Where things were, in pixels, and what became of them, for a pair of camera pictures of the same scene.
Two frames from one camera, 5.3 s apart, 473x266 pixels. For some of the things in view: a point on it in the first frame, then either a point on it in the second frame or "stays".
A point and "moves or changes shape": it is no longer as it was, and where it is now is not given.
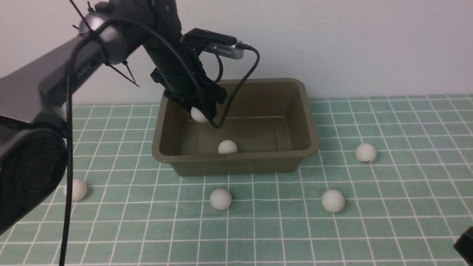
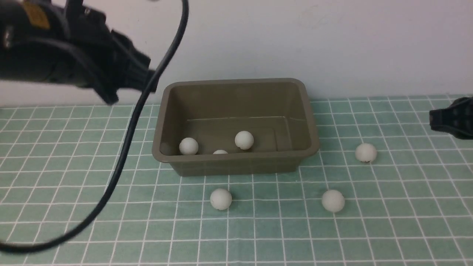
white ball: [227, 147] moves or changes shape
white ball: [333, 200] stays
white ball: [79, 190] → [244, 139]
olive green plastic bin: [270, 129] stays
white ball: [366, 152] stays
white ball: [220, 199] stays
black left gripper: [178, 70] → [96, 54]
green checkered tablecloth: [391, 184] stays
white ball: [198, 116] → [188, 146]
